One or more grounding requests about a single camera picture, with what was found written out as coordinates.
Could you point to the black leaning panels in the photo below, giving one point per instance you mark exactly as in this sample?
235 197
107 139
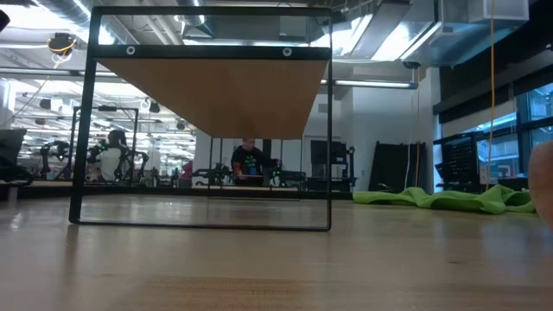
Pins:
395 166

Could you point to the dome security camera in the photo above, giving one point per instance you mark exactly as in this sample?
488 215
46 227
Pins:
411 65

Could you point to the ceiling light tube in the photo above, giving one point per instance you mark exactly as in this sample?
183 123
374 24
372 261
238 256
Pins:
371 84

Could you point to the person in black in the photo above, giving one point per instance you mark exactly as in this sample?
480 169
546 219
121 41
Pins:
247 162

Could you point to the black equipment cabinet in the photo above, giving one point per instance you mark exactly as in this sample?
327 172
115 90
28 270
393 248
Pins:
330 164

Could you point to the black pegboard rack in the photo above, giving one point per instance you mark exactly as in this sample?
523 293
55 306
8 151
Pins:
460 160

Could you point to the person in white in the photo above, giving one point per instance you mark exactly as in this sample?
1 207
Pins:
110 162

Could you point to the wooden shelf with black frame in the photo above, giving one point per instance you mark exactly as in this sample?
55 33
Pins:
216 95

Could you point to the silver air duct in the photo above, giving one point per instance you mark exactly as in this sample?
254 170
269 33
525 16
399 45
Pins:
432 30

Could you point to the green cloth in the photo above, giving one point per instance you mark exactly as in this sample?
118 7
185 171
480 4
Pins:
445 201

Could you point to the background black robot arm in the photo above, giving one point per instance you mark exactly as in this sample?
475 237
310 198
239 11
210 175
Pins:
54 157

